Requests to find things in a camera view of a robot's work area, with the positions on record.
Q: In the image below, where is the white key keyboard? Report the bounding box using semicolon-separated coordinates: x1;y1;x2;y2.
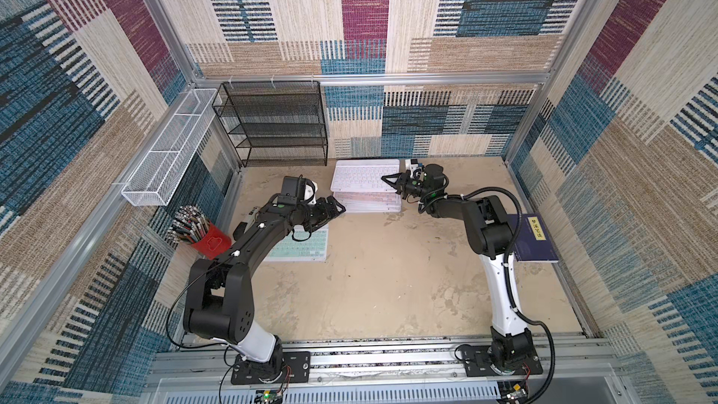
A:
331;159;400;193

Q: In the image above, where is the green key keyboard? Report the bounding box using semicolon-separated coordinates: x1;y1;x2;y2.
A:
265;226;329;263

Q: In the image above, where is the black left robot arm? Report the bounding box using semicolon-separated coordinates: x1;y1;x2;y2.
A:
181;176;346;364

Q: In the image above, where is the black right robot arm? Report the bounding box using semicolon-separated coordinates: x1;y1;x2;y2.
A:
381;164;556;377

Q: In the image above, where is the yellow key keyboard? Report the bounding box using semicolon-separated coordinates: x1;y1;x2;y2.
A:
344;207;401;214

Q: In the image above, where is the black white stapler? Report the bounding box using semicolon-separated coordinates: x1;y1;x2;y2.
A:
232;207;259;241

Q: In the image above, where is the red pen holder cup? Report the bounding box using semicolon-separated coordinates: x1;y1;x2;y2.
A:
191;224;232;259

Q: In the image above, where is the bundle of pens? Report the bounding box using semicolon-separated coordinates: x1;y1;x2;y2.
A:
165;205;211;244

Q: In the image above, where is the dark blue notebook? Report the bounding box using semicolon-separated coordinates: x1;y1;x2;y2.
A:
514;213;559;263

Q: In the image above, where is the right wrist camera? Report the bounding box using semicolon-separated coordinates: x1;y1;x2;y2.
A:
406;158;424;179

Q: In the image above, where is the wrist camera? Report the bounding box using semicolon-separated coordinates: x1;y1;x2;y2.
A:
302;179;317;206
406;158;424;179

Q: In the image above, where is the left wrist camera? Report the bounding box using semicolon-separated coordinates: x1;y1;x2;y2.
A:
302;179;317;206

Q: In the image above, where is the black wire shelf rack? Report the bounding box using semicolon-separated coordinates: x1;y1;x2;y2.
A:
213;80;328;168

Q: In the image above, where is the white wire mesh basket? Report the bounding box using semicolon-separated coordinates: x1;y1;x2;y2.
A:
122;89;218;207

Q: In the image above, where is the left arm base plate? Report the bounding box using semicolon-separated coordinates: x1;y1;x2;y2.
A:
230;351;312;386

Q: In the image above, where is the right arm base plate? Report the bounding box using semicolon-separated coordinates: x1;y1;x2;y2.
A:
454;344;544;378

